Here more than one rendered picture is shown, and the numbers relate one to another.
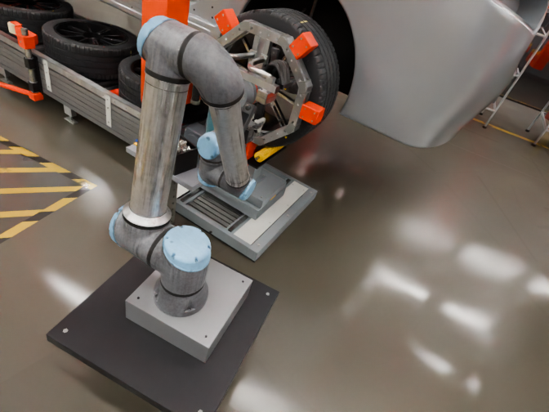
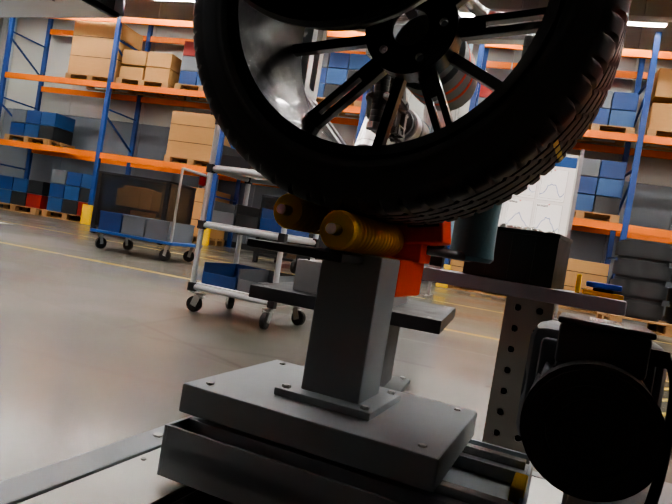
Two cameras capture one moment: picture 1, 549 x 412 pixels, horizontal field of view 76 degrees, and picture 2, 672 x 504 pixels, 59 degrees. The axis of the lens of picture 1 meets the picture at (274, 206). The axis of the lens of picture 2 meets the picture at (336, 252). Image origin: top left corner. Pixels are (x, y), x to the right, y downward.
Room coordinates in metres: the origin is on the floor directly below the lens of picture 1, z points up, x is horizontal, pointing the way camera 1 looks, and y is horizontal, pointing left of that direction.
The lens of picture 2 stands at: (2.81, 0.22, 0.47)
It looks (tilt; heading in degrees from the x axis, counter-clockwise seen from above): 1 degrees down; 183
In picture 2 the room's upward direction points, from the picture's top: 9 degrees clockwise
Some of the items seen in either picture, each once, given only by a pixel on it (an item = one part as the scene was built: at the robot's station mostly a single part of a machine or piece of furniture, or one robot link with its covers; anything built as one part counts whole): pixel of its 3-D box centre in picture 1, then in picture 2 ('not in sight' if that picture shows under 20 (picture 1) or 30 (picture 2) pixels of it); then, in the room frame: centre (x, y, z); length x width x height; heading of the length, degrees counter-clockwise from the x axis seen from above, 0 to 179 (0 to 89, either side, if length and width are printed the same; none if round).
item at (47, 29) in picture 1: (93, 48); not in sight; (2.64, 1.72, 0.39); 0.66 x 0.66 x 0.24
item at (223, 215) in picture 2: not in sight; (260, 224); (-0.26, -0.37, 0.50); 0.54 x 0.42 x 1.00; 71
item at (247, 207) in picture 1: (239, 184); (359, 464); (1.87, 0.26, 0.13); 0.50 x 0.36 x 0.10; 71
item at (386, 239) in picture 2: not in sight; (366, 235); (1.85, 0.21, 0.49); 0.29 x 0.06 x 0.06; 161
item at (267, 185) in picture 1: (252, 163); (349, 339); (1.85, 0.21, 0.32); 0.40 x 0.30 x 0.28; 71
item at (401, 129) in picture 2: (241, 131); (393, 120); (1.30, 0.22, 0.80); 0.12 x 0.08 x 0.09; 161
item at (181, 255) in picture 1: (183, 257); not in sight; (0.76, 0.23, 0.59); 0.17 x 0.15 x 0.18; 73
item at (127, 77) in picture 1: (168, 87); not in sight; (2.38, 0.99, 0.39); 0.66 x 0.66 x 0.24
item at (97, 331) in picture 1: (176, 331); (356, 339); (0.76, 0.22, 0.15); 0.60 x 0.60 x 0.30; 78
